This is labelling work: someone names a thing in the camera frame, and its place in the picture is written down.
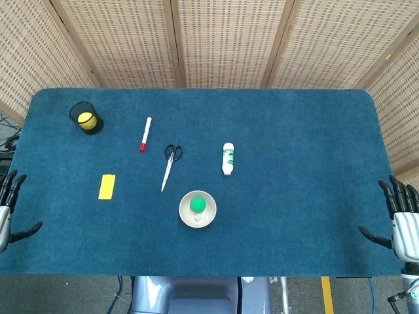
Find metal table leg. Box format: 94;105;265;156
279;276;289;314

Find white marker with red cap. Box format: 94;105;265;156
139;114;153;152

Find white bottle with green label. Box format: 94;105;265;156
221;142;236;177

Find black floor cables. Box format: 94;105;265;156
0;113;22;154

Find woven folding screen panel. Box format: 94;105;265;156
264;0;419;90
0;0;101;127
356;22;419;184
50;0;186;89
170;0;297;89

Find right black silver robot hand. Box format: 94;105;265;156
358;174;419;263

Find yellow floor tape line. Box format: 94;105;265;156
320;276;335;314

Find green ball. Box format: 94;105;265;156
190;196;207;213

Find black mesh pen cup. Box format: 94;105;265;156
68;101;105;137

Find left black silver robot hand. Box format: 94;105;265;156
0;169;45;254

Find blue felt table cover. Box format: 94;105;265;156
0;87;404;278

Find grey blue robot torso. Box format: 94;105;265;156
130;276;271;314

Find beige bowl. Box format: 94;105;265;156
178;190;217;229

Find black handled scissors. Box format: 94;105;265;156
160;144;183;193

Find yellow ball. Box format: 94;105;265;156
77;112;98;130

